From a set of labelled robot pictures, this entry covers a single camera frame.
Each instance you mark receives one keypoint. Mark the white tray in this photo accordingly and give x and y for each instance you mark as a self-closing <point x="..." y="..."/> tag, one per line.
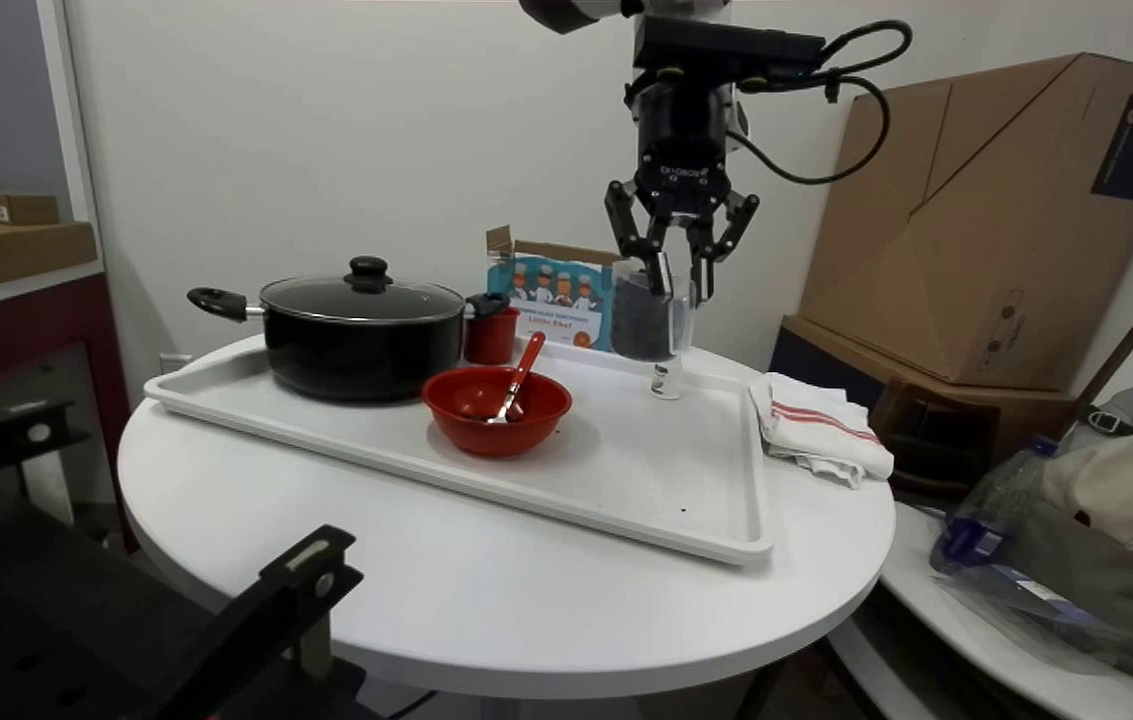
<point x="626" y="470"/>

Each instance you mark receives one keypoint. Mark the large cardboard box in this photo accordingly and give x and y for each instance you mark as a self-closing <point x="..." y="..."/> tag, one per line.
<point x="996" y="220"/>

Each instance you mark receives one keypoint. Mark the flat cardboard box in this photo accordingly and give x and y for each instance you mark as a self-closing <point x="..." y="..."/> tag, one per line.
<point x="6" y="255"/>

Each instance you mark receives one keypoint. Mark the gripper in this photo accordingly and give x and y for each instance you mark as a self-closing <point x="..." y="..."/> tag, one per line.
<point x="684" y="130"/>

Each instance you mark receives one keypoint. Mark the clear jug with dark contents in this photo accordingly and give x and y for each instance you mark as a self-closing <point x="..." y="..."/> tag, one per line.
<point x="641" y="320"/>

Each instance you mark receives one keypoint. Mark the toy box with chef print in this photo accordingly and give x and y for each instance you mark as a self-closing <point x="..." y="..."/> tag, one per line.
<point x="556" y="295"/>

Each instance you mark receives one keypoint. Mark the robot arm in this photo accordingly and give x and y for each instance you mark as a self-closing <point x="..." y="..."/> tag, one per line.
<point x="566" y="10"/>

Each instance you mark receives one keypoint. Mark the white chair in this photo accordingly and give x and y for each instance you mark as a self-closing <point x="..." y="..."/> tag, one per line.
<point x="956" y="640"/>

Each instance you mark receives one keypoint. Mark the dark red cabinet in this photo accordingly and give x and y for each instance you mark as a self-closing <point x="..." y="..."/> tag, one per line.
<point x="16" y="330"/>

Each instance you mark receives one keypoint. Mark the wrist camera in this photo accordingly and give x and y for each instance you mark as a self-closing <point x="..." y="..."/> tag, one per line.
<point x="726" y="45"/>

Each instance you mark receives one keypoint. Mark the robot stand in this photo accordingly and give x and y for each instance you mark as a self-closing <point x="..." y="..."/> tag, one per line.
<point x="46" y="620"/>

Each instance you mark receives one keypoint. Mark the wall socket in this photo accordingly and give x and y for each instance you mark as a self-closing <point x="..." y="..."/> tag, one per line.
<point x="176" y="362"/>

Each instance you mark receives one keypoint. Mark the dark wooden crate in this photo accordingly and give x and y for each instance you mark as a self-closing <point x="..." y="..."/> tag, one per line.
<point x="936" y="430"/>

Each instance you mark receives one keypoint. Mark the white towel with red stripes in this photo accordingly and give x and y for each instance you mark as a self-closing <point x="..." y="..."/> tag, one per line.
<point x="816" y="435"/>

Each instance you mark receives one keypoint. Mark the red cup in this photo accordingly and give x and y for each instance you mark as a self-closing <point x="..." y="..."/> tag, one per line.
<point x="492" y="340"/>

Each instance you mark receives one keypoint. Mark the red bowl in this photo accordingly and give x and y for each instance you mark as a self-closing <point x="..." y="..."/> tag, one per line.
<point x="496" y="430"/>

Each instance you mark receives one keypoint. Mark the small white shaker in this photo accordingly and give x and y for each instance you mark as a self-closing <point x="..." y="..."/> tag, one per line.
<point x="667" y="382"/>

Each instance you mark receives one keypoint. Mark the glass pot lid black knob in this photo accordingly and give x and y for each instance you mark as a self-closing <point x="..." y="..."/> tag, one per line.
<point x="361" y="298"/>

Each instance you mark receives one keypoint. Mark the black cooking pot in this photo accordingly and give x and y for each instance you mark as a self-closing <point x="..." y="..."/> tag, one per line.
<point x="356" y="355"/>

